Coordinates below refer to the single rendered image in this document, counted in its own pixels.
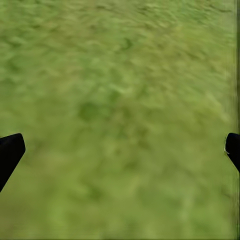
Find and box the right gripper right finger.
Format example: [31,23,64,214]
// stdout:
[224,132,240,172]

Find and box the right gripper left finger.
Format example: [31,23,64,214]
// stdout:
[0,133,26,192]

